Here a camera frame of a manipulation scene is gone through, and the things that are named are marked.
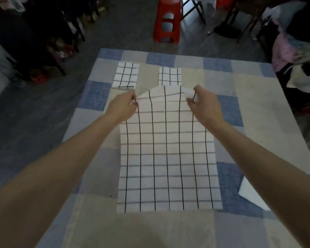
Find person's right hand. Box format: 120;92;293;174
186;85;225;130

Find person's left hand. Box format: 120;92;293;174
104;91;139;124

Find white black-checked cloth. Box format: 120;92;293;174
111;62;141;90
116;85;224;214
159;67;183;87

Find plain white cloth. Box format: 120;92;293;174
238;176;271;211

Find person's left forearm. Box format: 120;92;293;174
0;113;124;248

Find person's right forearm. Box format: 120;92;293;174
206;121;310;248

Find blue beige plaid tablecloth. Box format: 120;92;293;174
36;48;310;248

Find black shoes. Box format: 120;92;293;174
206;22;242;39

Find heap of mixed footwear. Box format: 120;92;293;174
45;36;78;60

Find red plastic stool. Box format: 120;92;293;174
216;0;234;9
153;0;183;44

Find small red bowl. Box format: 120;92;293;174
30;69;48;84

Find pink blanket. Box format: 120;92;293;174
271;33;299;71

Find brown carved wooden chair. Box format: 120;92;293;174
235;0;270;44

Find folding table with checked cover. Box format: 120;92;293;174
180;0;216;23

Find white pillow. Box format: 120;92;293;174
287;63;310;95

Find clear glass bottle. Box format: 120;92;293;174
9;72;26;88

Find black low table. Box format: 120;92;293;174
0;0;84;80

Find dark sofa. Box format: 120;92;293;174
258;0;310;114

